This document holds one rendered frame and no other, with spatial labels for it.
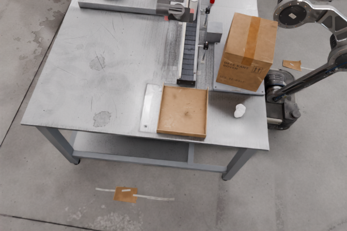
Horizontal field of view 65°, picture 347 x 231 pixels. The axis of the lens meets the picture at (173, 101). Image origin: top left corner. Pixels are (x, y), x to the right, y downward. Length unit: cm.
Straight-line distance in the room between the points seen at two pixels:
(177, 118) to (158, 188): 86
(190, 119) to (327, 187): 145
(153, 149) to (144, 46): 77
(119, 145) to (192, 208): 72
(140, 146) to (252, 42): 112
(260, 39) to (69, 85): 108
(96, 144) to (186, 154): 67
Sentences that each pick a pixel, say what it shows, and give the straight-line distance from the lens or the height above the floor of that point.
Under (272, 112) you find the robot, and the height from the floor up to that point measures 24.
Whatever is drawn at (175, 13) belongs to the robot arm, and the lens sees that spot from 125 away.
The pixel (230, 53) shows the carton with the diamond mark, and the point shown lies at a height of 112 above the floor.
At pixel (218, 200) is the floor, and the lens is 223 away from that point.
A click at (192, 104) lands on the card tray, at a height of 83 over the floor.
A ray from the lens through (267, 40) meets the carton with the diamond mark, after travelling 152.
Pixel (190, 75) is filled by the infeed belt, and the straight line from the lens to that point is 158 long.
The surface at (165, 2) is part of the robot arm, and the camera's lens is 127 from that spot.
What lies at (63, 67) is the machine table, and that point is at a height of 83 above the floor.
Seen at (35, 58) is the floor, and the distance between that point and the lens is 302.
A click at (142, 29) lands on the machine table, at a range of 187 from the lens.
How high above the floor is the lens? 216
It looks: 60 degrees down
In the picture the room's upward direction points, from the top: 5 degrees clockwise
